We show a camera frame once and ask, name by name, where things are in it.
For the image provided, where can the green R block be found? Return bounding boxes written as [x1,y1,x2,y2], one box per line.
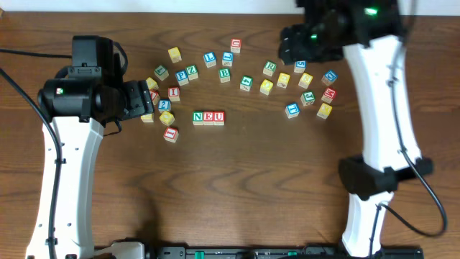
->
[263,60,277,76]

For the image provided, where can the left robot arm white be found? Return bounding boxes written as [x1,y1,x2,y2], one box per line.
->
[25,35,154,258]

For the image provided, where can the green 4 block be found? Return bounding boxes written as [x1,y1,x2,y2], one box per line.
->
[240,75,253,91]

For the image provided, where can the yellow O block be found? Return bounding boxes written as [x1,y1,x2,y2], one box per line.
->
[160,111,175,127]

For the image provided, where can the yellow block near 4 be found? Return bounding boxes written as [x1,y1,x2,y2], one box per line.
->
[259,79,274,96]

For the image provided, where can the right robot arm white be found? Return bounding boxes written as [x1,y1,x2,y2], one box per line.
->
[278,1,433,258]

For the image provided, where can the yellow block top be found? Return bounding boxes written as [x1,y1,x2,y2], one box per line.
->
[168,47,182,63]

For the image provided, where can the blue L block right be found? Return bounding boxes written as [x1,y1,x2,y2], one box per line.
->
[222,52,234,67]

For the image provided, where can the green J block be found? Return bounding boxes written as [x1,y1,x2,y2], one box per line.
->
[300,91,316,106]

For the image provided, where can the blue L block left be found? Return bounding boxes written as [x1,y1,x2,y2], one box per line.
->
[203,52,216,68]

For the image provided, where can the blue 2 block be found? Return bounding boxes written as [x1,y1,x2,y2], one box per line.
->
[158,99,172,114]

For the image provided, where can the blue T block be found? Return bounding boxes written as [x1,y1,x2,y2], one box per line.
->
[285,103,300,119]

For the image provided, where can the yellow S block right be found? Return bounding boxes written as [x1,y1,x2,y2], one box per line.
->
[298,73,313,89]

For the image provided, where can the green 7 block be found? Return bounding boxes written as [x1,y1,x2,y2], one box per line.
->
[154,65,169,81]

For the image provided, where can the yellow X block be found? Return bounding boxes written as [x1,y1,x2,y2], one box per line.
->
[317,103,333,119]

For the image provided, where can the red u block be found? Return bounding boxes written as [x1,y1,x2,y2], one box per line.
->
[213,111,225,126]
[231,38,242,53]

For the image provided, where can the red I block upper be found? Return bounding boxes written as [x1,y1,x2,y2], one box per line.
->
[168,87,180,101]

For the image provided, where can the green Z block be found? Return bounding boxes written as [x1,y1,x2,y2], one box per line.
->
[185,65,199,81]

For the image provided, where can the green B block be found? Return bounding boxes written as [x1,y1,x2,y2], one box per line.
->
[218,68,231,83]

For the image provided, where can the yellow block centre right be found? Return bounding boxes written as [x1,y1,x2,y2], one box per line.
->
[277,73,290,88]

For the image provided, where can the red E block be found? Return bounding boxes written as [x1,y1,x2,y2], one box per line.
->
[203,111,214,125]

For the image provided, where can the red I block lower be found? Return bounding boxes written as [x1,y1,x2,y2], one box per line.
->
[163,127,179,142]

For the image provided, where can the blue 5 block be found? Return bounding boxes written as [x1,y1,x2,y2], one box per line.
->
[293,60,307,73]

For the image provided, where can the blue P block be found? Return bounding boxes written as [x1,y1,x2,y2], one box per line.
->
[175,70,189,86]

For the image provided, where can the red M block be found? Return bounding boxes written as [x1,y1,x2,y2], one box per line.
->
[321,87,337,104]

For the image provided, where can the blue l block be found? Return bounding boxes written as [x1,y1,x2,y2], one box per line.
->
[222,52,234,67]
[203,52,216,68]

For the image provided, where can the yellow C block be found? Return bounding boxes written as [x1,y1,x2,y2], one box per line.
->
[141,114,154,123]

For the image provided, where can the red A block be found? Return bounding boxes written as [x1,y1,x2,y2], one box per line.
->
[149,90,160,105]

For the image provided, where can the yellow s block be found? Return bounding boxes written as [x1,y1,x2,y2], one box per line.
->
[145,77,159,90]
[298,73,313,89]

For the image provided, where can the green N block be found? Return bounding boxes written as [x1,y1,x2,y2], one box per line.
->
[192,111,204,125]

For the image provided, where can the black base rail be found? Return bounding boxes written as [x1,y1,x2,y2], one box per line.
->
[93,237,425,259]

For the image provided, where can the red U block top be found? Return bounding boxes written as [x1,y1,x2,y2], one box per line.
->
[231,38,242,53]

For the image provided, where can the blue Q block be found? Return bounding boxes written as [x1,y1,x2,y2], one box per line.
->
[321,70,338,86]

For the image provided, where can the red i block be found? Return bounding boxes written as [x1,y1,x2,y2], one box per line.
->
[163,127,179,142]
[168,87,180,101]

